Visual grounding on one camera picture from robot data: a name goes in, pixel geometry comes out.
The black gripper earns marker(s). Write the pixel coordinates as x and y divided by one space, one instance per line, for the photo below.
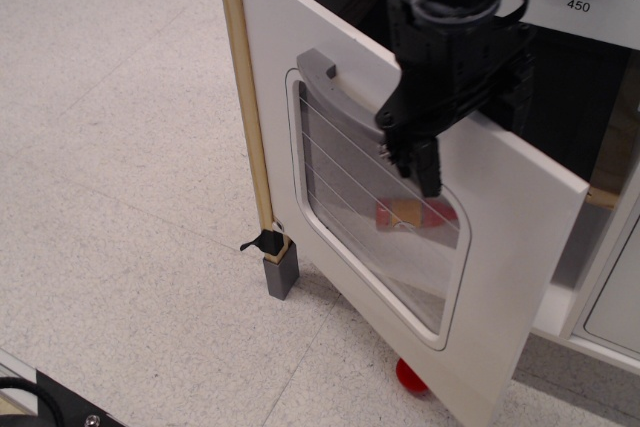
452 64

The white toy oven door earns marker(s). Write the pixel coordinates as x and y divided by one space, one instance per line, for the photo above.
452 283

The grey oven door handle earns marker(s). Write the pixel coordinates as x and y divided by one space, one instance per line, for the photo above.
334 123

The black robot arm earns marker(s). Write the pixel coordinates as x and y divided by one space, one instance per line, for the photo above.
456 57

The red toy ketchup bottle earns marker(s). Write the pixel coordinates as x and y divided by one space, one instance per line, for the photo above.
413 214

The white toy kitchen body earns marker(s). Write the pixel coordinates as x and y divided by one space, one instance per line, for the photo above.
610 207

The white cabinet door right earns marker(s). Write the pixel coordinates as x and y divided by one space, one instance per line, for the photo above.
614 317

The black tape strip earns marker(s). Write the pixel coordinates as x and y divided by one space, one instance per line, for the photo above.
268 242

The grey leg foot cap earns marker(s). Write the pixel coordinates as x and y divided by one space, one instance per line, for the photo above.
281 276

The red toy ball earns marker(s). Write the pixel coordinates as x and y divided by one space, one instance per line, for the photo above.
409 379

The light wooden leg post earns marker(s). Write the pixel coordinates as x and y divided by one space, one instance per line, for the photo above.
240 51

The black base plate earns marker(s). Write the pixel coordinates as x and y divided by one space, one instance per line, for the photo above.
75 409

